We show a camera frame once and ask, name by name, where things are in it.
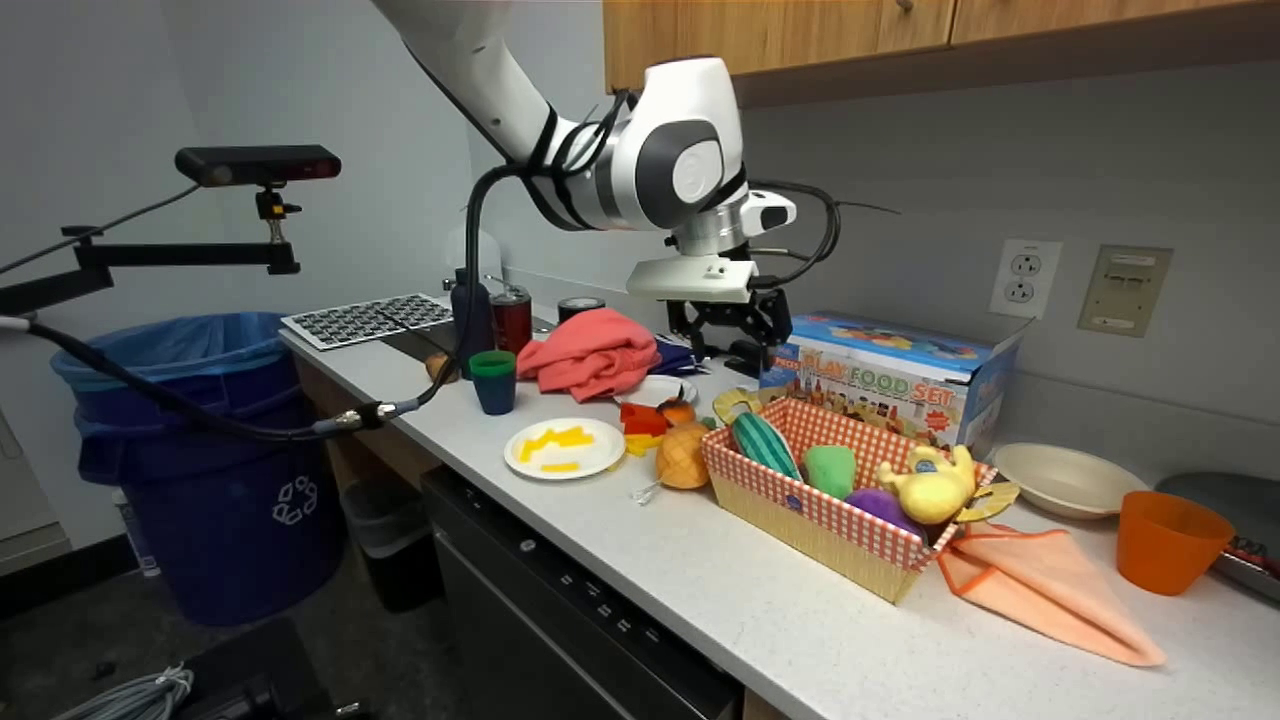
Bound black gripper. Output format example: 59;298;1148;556
664;284;798;379

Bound watermelon slice plush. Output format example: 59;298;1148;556
728;408;804;478

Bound orange pineapple plush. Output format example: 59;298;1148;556
653;420;717;495

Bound green pear plush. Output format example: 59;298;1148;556
799;439;862;498

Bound purple plush toy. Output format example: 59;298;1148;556
843;483;916;532

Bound orange checked cardboard basket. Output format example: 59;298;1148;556
699;385;1026;608

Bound dark blue tissue paper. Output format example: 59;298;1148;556
653;337;705;379

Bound red toy fry holder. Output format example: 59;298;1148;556
616;399;672;439

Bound blue play food box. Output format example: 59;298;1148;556
764;312;1026;453

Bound pink cloth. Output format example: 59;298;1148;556
514;308;664;408

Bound dark can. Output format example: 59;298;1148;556
555;290;610;326

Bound green cup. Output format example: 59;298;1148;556
465;347;521;420

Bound dark blue bottle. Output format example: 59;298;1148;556
447;272;498;371

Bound black dishwasher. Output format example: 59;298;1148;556
422;465;745;720

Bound beige bowl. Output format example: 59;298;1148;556
987;439;1153;523

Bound peach cloth napkin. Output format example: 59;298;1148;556
935;521;1169;670

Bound grey keyboard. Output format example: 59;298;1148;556
278;290;455;354

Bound wooden base cabinet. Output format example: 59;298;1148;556
293;354;437;495

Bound small black trash bin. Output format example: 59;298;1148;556
342;474;446;614

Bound orange plastic cup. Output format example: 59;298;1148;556
1115;487;1241;599

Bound dark grey pan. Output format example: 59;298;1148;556
1156;466;1280;612

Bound blue recycling bin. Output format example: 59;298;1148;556
47;308;353;633

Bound black chair base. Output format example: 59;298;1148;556
171;614;364;720

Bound white wall outlet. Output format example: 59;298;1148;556
987;234;1067;324

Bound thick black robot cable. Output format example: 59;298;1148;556
0;91;645;442

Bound wooden wall cabinet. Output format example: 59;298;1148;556
599;0;1280;111

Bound beige wall plate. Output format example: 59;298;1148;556
1078;241;1177;338

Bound black stereo camera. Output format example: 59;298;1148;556
171;139;343;190

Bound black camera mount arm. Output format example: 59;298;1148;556
0;182;305;316

